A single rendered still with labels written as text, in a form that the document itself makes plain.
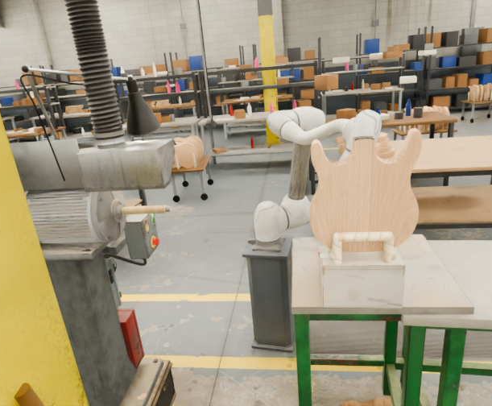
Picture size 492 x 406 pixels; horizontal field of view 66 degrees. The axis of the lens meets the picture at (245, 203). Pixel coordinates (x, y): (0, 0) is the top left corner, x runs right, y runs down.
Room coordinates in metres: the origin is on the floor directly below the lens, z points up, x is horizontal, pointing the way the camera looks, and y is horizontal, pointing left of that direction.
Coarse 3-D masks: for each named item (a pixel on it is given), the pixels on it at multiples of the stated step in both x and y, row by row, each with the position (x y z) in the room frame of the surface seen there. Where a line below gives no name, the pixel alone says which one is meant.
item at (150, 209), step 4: (124, 208) 1.46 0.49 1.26; (128, 208) 1.46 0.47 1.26; (132, 208) 1.46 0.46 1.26; (136, 208) 1.46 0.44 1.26; (140, 208) 1.45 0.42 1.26; (144, 208) 1.45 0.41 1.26; (148, 208) 1.45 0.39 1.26; (152, 208) 1.44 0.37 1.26; (156, 208) 1.44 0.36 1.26; (160, 208) 1.44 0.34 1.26; (164, 208) 1.44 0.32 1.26; (124, 212) 1.46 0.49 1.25; (128, 212) 1.45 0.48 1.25; (132, 212) 1.45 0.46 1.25; (136, 212) 1.45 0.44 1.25; (140, 212) 1.45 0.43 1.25; (144, 212) 1.44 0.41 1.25; (148, 212) 1.44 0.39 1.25; (152, 212) 1.44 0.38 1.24; (156, 212) 1.44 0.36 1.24; (160, 212) 1.44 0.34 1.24; (164, 212) 1.43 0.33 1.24
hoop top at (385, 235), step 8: (344, 232) 1.16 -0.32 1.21; (352, 232) 1.16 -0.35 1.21; (360, 232) 1.15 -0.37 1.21; (368, 232) 1.14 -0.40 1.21; (376, 232) 1.14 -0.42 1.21; (384, 232) 1.13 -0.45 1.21; (344, 240) 1.14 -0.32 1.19; (352, 240) 1.14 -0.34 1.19; (360, 240) 1.13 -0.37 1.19; (368, 240) 1.13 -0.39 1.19; (376, 240) 1.13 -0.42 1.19; (384, 240) 1.12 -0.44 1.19
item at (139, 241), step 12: (132, 216) 1.75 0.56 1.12; (144, 216) 1.73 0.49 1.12; (132, 228) 1.67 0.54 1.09; (144, 228) 1.68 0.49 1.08; (156, 228) 1.81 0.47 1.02; (132, 240) 1.68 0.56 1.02; (144, 240) 1.67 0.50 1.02; (132, 252) 1.68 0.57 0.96; (144, 252) 1.67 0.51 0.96; (144, 264) 1.71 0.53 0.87
